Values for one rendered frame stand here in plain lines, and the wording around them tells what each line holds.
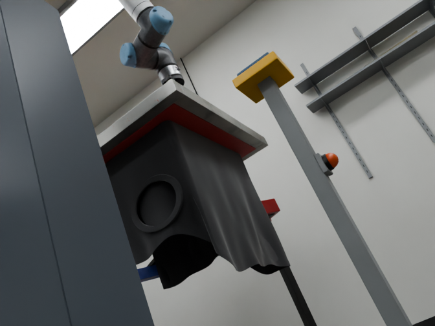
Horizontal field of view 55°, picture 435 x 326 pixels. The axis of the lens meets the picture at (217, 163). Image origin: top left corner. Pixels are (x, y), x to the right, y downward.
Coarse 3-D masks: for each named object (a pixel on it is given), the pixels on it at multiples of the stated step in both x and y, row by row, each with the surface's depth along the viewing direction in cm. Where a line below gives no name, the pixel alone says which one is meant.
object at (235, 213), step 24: (168, 120) 111; (192, 144) 115; (216, 144) 132; (192, 168) 108; (216, 168) 122; (240, 168) 140; (192, 192) 103; (216, 192) 112; (240, 192) 127; (216, 216) 106; (240, 216) 118; (264, 216) 135; (216, 240) 99; (240, 240) 110; (264, 240) 129; (240, 264) 105; (264, 264) 119; (288, 264) 129
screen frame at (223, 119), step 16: (160, 96) 104; (176, 96) 105; (192, 96) 110; (128, 112) 109; (144, 112) 106; (160, 112) 108; (192, 112) 113; (208, 112) 117; (224, 112) 127; (112, 128) 110; (128, 128) 109; (224, 128) 128; (240, 128) 132; (112, 144) 112; (256, 144) 147
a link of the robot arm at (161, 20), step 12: (120, 0) 129; (132, 0) 126; (144, 0) 127; (132, 12) 127; (144, 12) 126; (156, 12) 123; (168, 12) 127; (144, 24) 126; (156, 24) 124; (168, 24) 125; (144, 36) 128; (156, 36) 127; (156, 48) 132
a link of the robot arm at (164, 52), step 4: (164, 44) 143; (160, 48) 141; (164, 48) 141; (168, 48) 143; (160, 52) 138; (164, 52) 140; (168, 52) 141; (160, 56) 138; (164, 56) 139; (168, 56) 140; (172, 56) 141; (160, 60) 138; (164, 60) 139; (168, 60) 139; (172, 60) 140; (160, 64) 139; (164, 64) 138; (168, 64) 138; (172, 64) 139; (176, 64) 140; (156, 68) 139; (160, 68) 139
